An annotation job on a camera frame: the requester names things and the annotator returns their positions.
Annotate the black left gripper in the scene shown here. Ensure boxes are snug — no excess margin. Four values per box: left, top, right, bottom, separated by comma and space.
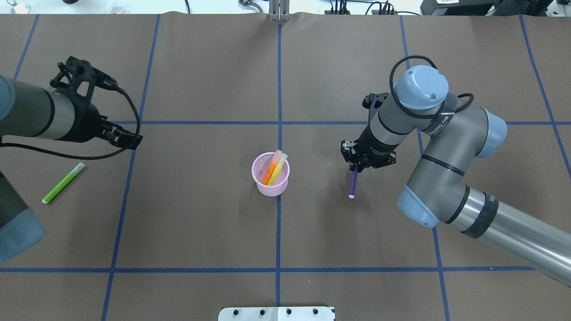
71, 103, 143, 150

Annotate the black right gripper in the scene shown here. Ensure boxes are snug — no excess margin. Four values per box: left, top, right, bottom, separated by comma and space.
340, 126, 397, 173

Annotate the purple marker pen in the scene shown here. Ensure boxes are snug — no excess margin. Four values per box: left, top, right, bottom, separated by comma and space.
348, 165, 359, 199

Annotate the green marker pen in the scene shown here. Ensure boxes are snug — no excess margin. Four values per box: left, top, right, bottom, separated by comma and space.
41, 162, 86, 204

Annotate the orange marker pen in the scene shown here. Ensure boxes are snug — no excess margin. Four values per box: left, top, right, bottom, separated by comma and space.
261, 150, 283, 185

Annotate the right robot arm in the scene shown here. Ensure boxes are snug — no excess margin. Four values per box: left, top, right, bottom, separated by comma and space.
340, 65, 571, 286

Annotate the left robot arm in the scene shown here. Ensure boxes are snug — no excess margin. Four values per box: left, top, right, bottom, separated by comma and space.
0, 76, 143, 263

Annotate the pink mesh pen holder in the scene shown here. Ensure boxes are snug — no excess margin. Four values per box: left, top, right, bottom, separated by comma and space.
251, 150, 290, 197

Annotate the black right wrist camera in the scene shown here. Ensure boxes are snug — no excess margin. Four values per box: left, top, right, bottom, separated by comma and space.
361, 93, 388, 112

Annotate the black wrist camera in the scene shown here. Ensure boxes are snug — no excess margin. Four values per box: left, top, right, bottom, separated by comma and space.
361, 93, 388, 112
50, 56, 121, 103

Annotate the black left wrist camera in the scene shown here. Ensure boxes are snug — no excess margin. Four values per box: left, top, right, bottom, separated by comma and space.
50, 56, 121, 103

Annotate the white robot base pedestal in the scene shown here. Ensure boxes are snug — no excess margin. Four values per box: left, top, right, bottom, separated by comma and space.
218, 305, 336, 321

